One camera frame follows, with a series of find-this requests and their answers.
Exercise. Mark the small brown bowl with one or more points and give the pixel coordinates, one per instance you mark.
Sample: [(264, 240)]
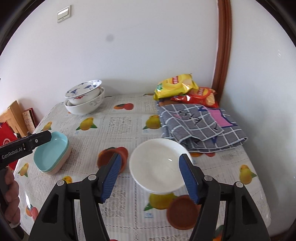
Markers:
[(183, 210)]

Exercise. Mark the red box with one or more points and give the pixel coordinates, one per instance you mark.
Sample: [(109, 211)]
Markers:
[(7, 134)]

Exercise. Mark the brown wooden door frame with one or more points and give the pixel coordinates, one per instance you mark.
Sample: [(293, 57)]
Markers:
[(223, 46)]

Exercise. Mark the white porcelain bowl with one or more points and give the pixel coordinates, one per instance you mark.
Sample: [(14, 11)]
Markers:
[(157, 164)]

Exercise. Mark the white wall light switch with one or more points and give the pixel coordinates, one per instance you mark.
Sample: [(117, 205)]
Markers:
[(63, 14)]

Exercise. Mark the grey checked cloth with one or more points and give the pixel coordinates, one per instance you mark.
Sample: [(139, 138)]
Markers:
[(196, 125)]

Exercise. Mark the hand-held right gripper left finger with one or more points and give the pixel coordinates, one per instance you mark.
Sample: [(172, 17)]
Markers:
[(111, 178)]

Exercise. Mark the blue patterned porcelain bowl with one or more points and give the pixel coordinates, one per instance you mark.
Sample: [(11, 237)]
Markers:
[(83, 89)]

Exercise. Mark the person's left hand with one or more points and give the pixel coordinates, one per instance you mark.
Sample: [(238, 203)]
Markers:
[(12, 199)]

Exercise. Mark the yellow snack bag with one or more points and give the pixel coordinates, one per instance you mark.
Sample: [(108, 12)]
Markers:
[(175, 85)]

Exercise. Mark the red snack bag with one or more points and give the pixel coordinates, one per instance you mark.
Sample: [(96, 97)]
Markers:
[(201, 96)]

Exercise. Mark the large white grey-patterned bowl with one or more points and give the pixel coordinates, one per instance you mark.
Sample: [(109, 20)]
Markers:
[(85, 107)]

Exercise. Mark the pink plastic plate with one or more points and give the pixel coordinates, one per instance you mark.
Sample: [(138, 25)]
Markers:
[(62, 166)]

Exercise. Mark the fruit print tablecloth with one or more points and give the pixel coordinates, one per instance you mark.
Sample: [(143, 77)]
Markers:
[(129, 129)]

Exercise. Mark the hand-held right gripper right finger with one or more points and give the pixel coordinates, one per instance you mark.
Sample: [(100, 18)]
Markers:
[(188, 178)]

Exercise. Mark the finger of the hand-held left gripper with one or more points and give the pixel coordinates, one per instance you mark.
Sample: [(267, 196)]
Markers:
[(39, 140)]

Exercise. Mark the teal plastic plate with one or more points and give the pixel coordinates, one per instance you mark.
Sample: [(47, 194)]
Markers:
[(49, 153)]

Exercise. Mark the brown patterned book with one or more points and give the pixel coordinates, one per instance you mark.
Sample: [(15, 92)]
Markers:
[(29, 120)]

